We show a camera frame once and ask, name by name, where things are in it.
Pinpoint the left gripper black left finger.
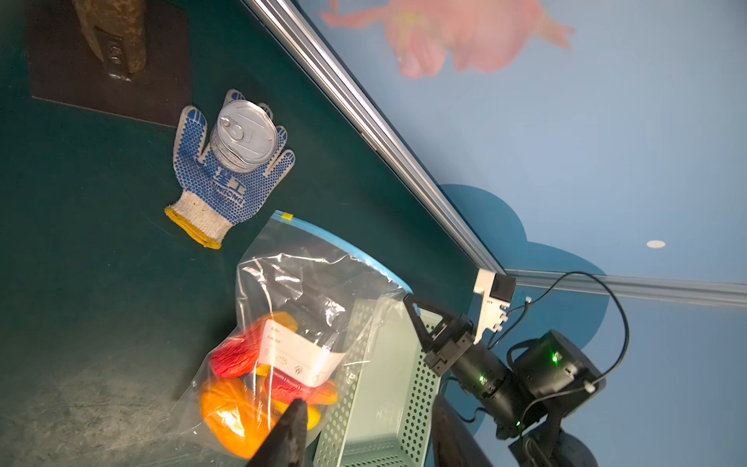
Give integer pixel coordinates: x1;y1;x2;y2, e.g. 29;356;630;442
247;399;309;467

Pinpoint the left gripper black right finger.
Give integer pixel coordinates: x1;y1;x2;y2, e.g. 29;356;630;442
431;395;492;467

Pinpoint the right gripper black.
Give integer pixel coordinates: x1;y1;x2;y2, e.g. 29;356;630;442
404;294;528;438

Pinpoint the red yellow mango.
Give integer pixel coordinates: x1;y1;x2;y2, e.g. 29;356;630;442
265;372;338;406

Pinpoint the large orange mango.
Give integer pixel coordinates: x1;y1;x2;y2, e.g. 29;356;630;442
200;379;277;459

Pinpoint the red orange mango top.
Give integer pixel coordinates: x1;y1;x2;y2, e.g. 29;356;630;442
209;311;298;379

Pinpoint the clear zip-top bag blue zipper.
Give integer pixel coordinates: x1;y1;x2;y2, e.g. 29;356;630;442
174;211;410;457

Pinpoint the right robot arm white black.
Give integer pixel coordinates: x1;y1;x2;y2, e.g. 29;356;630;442
404;295;606;466

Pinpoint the pale green perforated plastic basket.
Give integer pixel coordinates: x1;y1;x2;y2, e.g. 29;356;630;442
313;298;442;466

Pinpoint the blue dotted work glove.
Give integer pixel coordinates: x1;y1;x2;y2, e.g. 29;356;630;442
165;89;296;249

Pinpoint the silver metal can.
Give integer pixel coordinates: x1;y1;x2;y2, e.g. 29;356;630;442
209;99;278;174

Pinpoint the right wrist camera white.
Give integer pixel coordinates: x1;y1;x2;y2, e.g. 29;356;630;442
473;269;517;344

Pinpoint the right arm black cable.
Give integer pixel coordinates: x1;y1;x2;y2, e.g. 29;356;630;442
486;270;631;398

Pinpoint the aluminium frame right post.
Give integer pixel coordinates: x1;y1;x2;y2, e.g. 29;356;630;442
506;269;746;309

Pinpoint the aluminium frame back bar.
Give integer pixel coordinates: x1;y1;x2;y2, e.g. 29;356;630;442
243;0;504;274

